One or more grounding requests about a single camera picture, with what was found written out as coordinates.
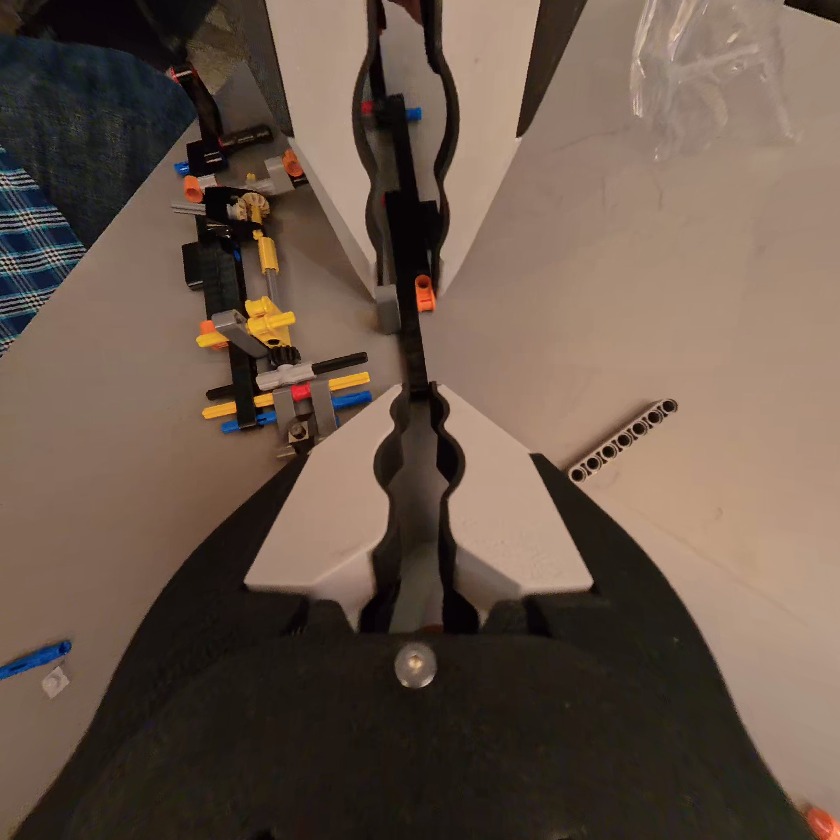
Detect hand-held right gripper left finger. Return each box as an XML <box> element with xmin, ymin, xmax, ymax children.
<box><xmin>244</xmin><ymin>384</ymin><xmax>404</xmax><ymax>634</ymax></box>

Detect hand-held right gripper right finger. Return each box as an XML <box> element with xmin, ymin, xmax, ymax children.
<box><xmin>433</xmin><ymin>382</ymin><xmax>595</xmax><ymax>634</ymax></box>

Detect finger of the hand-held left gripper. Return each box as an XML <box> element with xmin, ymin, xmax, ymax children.
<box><xmin>423</xmin><ymin>0</ymin><xmax>542</xmax><ymax>299</ymax></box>
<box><xmin>264</xmin><ymin>0</ymin><xmax>395</xmax><ymax>303</ymax></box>

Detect black lego side beam assembly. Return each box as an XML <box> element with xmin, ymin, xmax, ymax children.
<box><xmin>360</xmin><ymin>56</ymin><xmax>442</xmax><ymax>403</ymax></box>

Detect multicoloured lego chassis assembly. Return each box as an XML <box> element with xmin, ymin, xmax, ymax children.
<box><xmin>167</xmin><ymin>62</ymin><xmax>374</xmax><ymax>460</ymax></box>

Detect grey lego beam with holes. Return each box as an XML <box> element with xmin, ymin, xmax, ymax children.
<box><xmin>567</xmin><ymin>398</ymin><xmax>679</xmax><ymax>485</ymax></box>

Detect long blue lego pin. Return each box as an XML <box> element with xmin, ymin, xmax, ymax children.
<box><xmin>0</xmin><ymin>640</ymin><xmax>73</xmax><ymax>681</ymax></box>

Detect clear plastic bag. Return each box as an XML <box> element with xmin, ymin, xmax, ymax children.
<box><xmin>630</xmin><ymin>0</ymin><xmax>805</xmax><ymax>161</ymax></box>

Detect blue denim jeans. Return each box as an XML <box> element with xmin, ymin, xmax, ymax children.
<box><xmin>0</xmin><ymin>33</ymin><xmax>198</xmax><ymax>247</ymax></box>

